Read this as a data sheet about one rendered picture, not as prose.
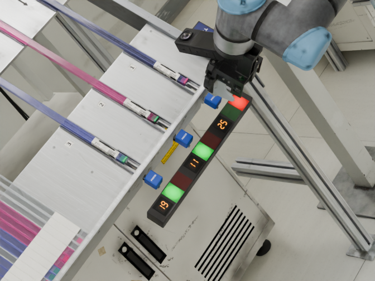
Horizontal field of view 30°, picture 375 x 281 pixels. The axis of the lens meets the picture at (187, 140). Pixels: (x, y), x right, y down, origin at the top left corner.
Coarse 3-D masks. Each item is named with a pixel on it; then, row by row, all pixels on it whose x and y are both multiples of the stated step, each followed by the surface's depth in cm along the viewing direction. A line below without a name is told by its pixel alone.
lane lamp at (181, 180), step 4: (180, 172) 141; (176, 176) 141; (180, 176) 141; (184, 176) 141; (172, 180) 140; (176, 180) 140; (180, 180) 140; (184, 180) 140; (188, 180) 140; (192, 180) 140; (176, 184) 140; (180, 184) 140; (184, 184) 140; (188, 184) 140; (184, 188) 140
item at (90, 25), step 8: (40, 0) 156; (48, 0) 155; (56, 8) 155; (64, 8) 154; (72, 16) 153; (80, 16) 154; (80, 24) 154; (88, 24) 153; (96, 32) 153; (104, 32) 152; (112, 40) 151; (120, 40) 151; (128, 48) 151; (136, 56) 150; (144, 56) 150; (152, 64) 149; (184, 80) 148
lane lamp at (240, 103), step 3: (234, 96) 149; (237, 96) 149; (234, 99) 149; (237, 99) 149; (240, 99) 149; (243, 99) 149; (246, 99) 149; (228, 102) 148; (231, 102) 148; (234, 102) 149; (237, 102) 149; (240, 102) 149; (243, 102) 149; (246, 102) 149; (234, 105) 148; (237, 105) 148; (240, 105) 148; (243, 105) 148; (240, 108) 148; (243, 108) 148
